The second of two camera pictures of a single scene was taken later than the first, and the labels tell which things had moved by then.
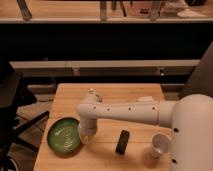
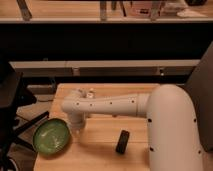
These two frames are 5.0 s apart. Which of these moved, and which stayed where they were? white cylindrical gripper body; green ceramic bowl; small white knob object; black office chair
Moved: white cylindrical gripper body; green ceramic bowl
Stayed: black office chair; small white knob object
